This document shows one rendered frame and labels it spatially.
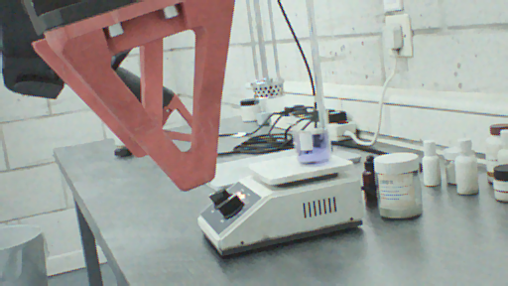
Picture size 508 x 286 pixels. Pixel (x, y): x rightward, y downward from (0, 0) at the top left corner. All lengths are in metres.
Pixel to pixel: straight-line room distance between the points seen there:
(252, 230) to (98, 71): 0.62
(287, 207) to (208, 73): 0.61
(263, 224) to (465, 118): 0.50
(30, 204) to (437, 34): 2.37
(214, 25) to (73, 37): 0.05
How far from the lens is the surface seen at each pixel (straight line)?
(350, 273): 0.75
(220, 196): 0.91
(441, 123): 1.27
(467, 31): 1.26
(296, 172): 0.86
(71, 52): 0.23
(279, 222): 0.85
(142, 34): 0.24
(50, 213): 3.32
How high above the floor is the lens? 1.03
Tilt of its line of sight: 10 degrees down
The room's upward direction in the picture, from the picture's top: 7 degrees counter-clockwise
